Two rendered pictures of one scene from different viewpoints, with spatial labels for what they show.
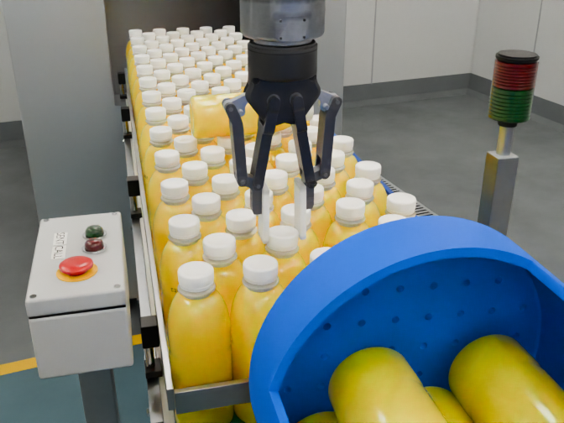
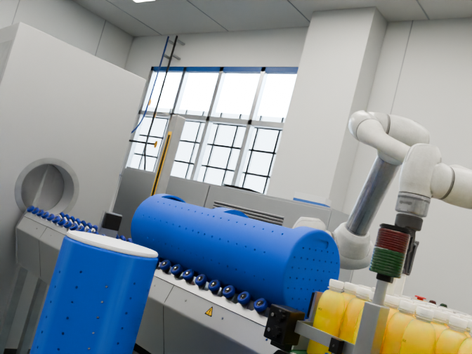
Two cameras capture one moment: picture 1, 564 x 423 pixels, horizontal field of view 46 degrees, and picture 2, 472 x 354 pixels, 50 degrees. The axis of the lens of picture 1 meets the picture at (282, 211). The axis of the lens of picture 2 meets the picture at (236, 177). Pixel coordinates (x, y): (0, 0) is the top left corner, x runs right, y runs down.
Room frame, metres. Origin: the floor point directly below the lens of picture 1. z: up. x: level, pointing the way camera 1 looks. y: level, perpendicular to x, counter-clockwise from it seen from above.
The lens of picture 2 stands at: (1.74, -1.14, 1.18)
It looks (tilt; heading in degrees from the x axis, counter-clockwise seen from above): 5 degrees up; 152
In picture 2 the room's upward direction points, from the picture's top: 15 degrees clockwise
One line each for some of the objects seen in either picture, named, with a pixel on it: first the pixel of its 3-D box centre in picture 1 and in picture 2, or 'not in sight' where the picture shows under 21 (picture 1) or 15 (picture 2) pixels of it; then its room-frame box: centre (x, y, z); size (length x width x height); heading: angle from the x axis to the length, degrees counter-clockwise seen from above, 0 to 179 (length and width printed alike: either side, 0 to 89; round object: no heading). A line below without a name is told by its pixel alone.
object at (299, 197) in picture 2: not in sight; (312, 201); (-1.14, 1.07, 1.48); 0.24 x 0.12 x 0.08; 30
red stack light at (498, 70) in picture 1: (514, 73); (392, 241); (1.01, -0.35, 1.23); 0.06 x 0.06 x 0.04
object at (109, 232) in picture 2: not in sight; (109, 228); (-0.74, -0.41, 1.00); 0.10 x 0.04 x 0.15; 104
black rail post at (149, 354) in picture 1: (151, 346); not in sight; (0.72, 0.17, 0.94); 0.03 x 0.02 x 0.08; 14
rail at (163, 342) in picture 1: (137, 156); not in sight; (1.36, 0.31, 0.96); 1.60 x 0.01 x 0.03; 14
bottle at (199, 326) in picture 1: (201, 352); not in sight; (0.63, 0.09, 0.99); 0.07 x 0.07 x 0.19
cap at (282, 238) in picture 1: (282, 239); not in sight; (0.72, 0.00, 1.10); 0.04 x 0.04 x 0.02
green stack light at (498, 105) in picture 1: (510, 101); (387, 263); (1.01, -0.35, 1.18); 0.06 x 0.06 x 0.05
